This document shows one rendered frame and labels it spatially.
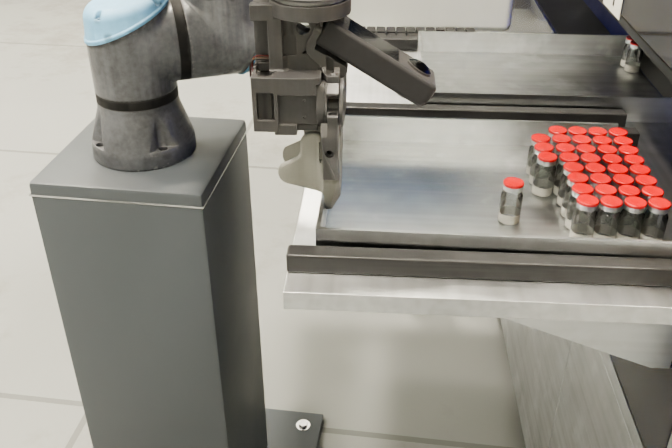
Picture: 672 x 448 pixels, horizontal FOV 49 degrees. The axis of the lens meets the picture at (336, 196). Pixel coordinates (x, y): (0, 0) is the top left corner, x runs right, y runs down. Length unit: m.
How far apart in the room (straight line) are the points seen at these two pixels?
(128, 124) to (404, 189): 0.43
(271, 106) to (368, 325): 1.37
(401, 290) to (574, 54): 0.70
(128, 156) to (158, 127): 0.06
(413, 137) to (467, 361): 1.07
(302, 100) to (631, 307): 0.34
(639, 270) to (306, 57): 0.35
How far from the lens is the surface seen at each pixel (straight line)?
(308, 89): 0.65
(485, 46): 1.24
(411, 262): 0.67
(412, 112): 0.97
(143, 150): 1.07
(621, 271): 0.71
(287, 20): 0.63
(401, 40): 1.23
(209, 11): 1.04
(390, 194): 0.80
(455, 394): 1.82
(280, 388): 1.82
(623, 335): 0.83
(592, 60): 1.25
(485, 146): 0.92
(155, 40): 1.03
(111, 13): 1.02
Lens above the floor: 1.29
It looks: 30 degrees down
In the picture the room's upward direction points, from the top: straight up
